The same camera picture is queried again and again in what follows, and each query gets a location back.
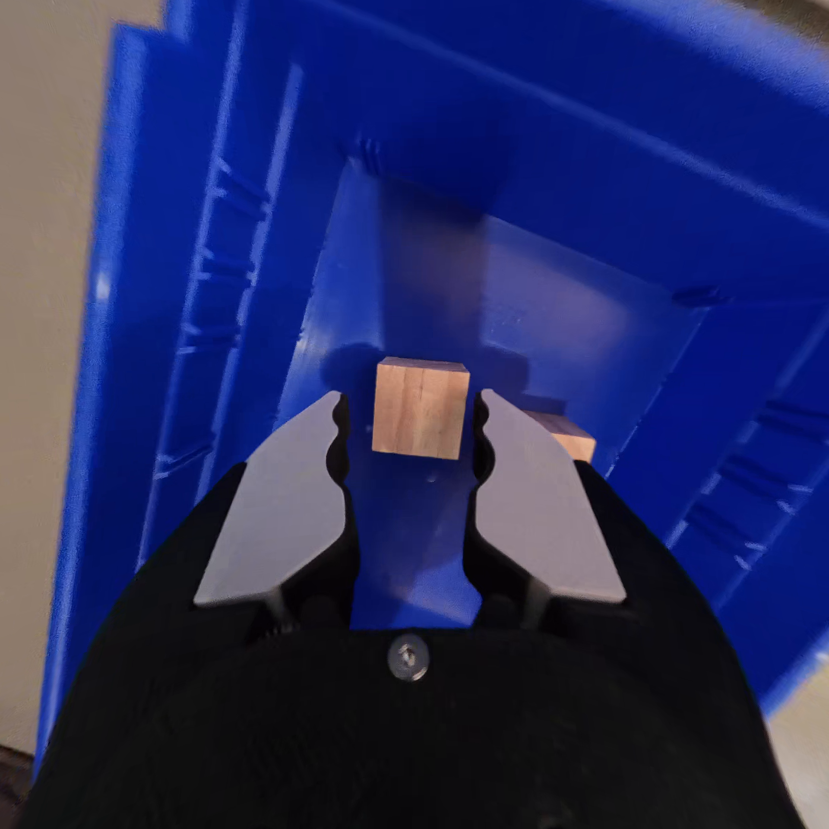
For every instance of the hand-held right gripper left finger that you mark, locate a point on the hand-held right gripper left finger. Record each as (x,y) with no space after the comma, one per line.
(278,518)

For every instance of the blue plastic bin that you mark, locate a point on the blue plastic bin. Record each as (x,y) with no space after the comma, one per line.
(583,162)

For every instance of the blue-striped wooden cube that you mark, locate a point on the blue-striped wooden cube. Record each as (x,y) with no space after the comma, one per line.
(573,440)
(421,408)

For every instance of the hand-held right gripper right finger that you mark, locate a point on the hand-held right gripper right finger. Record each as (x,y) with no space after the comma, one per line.
(544,518)

